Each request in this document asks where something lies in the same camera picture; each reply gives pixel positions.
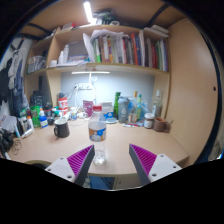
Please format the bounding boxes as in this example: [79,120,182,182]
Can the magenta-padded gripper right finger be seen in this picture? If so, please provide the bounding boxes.
[128,143,183,187]

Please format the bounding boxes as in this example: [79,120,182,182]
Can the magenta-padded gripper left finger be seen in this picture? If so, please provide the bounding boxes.
[44,144,96,187]

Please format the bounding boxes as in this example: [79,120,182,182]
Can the clear red-capped water bottle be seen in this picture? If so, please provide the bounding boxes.
[87,104,108,166]

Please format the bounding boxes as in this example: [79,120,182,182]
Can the black mug white inside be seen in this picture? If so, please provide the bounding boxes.
[53,118,71,139]

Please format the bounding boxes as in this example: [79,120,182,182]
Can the brown ceramic mug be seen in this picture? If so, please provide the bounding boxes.
[153,117,173,133]

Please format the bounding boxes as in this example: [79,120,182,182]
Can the brown jar white lid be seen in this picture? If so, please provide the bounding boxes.
[143,112,156,130]

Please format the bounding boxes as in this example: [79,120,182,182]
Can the white pill bottle blue label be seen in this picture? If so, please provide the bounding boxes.
[69,107,78,121]

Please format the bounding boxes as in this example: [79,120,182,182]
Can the green plastic bottle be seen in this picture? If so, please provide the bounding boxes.
[30,105,41,128]

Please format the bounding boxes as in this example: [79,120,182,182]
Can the clear glass bottle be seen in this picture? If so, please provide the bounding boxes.
[151,89,164,118]

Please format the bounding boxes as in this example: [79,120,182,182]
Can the red and white canister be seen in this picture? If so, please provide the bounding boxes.
[57,96,69,116]

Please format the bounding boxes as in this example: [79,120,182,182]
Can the purple pouch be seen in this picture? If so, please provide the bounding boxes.
[82,99,95,118]

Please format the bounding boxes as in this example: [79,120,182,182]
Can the grey shaker bottle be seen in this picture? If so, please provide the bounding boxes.
[117,96,130,124]

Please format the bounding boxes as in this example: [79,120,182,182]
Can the light blue dish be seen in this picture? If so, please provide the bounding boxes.
[104,117,118,125]

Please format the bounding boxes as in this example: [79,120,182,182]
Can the blue and white box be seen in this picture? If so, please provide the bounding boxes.
[100,101,115,120]

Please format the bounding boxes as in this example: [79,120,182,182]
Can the green glass bottle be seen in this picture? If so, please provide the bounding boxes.
[113,91,122,119]

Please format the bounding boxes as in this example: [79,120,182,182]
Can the white power strip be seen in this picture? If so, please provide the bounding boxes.
[75,83,94,91]

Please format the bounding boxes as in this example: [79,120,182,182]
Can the wooden wardrobe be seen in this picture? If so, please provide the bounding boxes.
[164,18,219,164]

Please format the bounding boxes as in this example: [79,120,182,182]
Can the white LED desk lamp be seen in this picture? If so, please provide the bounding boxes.
[70,70,111,85]

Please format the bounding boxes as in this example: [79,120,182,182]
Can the hanging dark clothes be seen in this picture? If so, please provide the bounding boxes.
[0,36,30,118]

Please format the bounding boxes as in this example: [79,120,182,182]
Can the wooden shelf unit with books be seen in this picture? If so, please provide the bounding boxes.
[24,23,171,95]

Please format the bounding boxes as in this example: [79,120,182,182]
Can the ceiling tube light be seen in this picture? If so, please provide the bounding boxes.
[83,1,94,24]

